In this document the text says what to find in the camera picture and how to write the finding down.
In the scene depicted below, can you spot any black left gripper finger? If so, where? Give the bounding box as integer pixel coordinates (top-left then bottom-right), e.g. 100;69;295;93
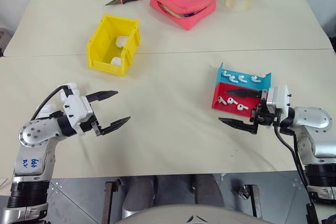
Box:
100;116;132;136
86;90;119;103

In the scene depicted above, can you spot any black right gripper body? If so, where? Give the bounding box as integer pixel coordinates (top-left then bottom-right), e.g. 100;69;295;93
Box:
250;90;284;127

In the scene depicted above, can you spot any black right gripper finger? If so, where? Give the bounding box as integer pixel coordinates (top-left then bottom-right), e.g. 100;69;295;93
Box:
225;88;263;100
218;117;259;134

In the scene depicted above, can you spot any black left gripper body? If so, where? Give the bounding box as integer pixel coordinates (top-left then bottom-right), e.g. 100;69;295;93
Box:
79;94;103;137

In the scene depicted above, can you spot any white earbud charging case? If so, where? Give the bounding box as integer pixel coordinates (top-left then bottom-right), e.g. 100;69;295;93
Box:
110;56;124;67
115;36;130;48

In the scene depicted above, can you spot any yellow plastic bin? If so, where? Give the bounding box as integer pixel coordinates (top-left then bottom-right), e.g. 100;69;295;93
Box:
86;14;142;78

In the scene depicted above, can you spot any blue plastic tray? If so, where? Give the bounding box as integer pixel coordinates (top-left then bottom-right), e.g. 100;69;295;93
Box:
213;61;274;97

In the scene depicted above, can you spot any red plastic tray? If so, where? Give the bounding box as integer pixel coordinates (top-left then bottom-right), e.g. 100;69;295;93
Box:
211;81;264;118

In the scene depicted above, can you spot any dark rounded robot leg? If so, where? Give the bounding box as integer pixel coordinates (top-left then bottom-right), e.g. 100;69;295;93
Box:
193;173;224;207
122;175;156;212

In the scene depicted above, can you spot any rusty metal table leg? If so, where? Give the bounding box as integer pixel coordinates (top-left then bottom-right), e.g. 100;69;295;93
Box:
103;178;122;224
237;184;264;220

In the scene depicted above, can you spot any silver robot torso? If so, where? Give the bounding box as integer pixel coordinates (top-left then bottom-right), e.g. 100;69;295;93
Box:
114;204;264;224

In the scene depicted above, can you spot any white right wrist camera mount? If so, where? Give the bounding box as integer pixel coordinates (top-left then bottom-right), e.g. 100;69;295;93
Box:
266;85;291;111

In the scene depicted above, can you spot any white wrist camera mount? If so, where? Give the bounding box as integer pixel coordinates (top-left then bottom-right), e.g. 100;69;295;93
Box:
266;85;291;111
60;82;95;136

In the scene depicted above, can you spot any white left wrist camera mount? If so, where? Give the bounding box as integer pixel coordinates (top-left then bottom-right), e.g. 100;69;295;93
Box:
60;82;95;136

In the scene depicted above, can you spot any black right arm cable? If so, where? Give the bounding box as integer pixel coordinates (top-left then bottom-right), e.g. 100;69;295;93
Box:
273;123;316;205

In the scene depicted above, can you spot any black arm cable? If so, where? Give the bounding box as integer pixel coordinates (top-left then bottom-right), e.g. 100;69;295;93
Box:
29;84;67;121
273;123;316;205

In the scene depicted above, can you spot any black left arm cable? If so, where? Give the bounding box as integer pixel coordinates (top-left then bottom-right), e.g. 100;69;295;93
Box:
29;84;67;121

